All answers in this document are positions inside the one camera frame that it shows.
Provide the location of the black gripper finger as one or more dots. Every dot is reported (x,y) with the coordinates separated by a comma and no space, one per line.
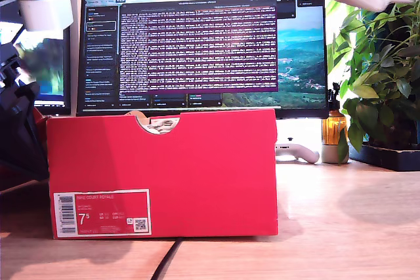
(19,132)

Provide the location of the red cardboard shoebox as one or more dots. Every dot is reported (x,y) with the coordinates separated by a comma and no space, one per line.
(164,175)

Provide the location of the small black computer monitor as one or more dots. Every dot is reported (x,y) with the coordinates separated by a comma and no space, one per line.
(49,63)

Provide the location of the brown paper box insert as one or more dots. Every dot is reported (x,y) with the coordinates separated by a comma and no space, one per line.
(142,116)

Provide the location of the large black computer monitor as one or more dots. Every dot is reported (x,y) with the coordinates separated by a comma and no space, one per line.
(197,47)

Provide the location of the white game controller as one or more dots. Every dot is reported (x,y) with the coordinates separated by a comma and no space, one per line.
(302,153)

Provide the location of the small pale round pot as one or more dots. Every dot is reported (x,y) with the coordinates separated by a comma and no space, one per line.
(329,154)

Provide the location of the amber glass diffuser bottle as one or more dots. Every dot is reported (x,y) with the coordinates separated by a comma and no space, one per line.
(333,127)

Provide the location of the black plant tray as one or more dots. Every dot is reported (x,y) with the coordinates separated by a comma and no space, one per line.
(390,158)

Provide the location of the green leafy potted plant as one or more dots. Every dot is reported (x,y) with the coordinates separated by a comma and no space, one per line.
(387,73)

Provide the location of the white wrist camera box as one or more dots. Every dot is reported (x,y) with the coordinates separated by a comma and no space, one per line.
(49,12)

